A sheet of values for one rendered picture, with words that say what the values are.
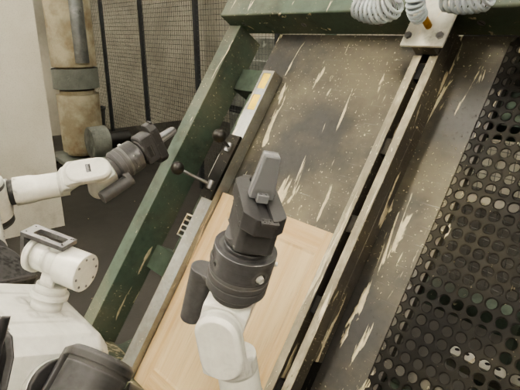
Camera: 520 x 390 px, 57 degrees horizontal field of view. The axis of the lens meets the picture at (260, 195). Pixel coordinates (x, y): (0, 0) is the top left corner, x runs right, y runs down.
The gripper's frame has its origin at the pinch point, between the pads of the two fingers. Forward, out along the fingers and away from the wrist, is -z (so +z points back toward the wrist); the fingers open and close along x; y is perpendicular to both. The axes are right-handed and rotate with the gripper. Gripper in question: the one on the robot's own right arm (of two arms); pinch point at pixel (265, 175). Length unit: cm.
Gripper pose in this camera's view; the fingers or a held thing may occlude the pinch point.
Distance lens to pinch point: 60.0
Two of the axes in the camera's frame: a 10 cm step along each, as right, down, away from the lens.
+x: -1.5, -4.9, 8.6
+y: 9.6, 1.4, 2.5
